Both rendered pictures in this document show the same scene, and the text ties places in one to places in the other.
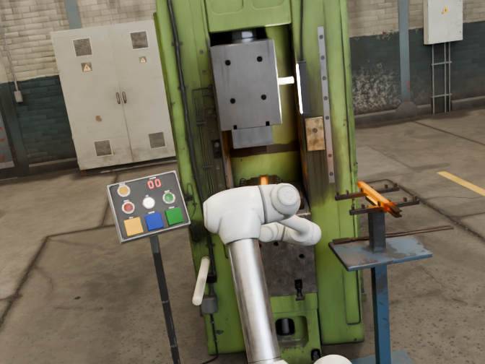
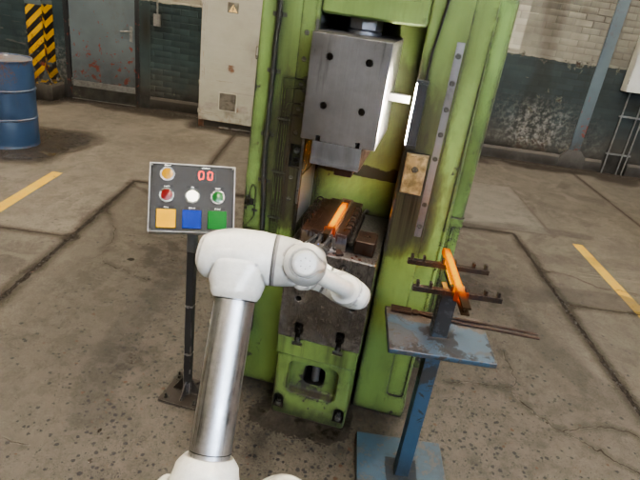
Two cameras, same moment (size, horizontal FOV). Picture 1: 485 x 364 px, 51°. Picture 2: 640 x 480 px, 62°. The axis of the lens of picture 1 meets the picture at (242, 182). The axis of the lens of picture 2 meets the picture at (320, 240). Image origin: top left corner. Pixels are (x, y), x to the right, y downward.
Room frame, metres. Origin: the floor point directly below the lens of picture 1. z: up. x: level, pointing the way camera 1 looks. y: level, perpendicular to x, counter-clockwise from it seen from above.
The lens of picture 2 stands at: (0.42, -0.28, 1.89)
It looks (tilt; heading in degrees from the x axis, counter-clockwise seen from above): 25 degrees down; 6
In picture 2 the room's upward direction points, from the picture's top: 8 degrees clockwise
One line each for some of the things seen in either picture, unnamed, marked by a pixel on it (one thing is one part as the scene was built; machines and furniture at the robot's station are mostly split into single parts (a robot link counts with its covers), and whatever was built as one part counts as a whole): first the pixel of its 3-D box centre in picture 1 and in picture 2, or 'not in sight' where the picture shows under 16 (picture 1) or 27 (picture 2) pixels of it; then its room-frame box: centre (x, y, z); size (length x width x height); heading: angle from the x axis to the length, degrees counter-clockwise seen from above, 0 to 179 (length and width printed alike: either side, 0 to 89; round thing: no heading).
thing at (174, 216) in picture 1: (174, 216); (216, 220); (2.34, 0.35, 1.01); 0.07 x 0.05 x 0.07; 111
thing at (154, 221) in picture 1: (154, 221); (191, 219); (2.31, 0.44, 1.01); 0.07 x 0.05 x 0.07; 111
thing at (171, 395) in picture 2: not in sight; (186, 385); (2.43, 0.49, 0.05); 0.22 x 0.22 x 0.09; 86
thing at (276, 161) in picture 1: (260, 108); (368, 120); (3.00, -0.16, 1.37); 0.41 x 0.10 x 0.91; 86
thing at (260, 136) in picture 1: (252, 128); (345, 144); (2.68, -0.09, 1.32); 0.42 x 0.20 x 0.10; 176
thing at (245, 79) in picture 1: (255, 81); (364, 88); (2.68, -0.13, 1.56); 0.42 x 0.39 x 0.40; 176
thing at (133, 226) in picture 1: (133, 227); (166, 218); (2.27, 0.54, 1.01); 0.07 x 0.05 x 0.07; 111
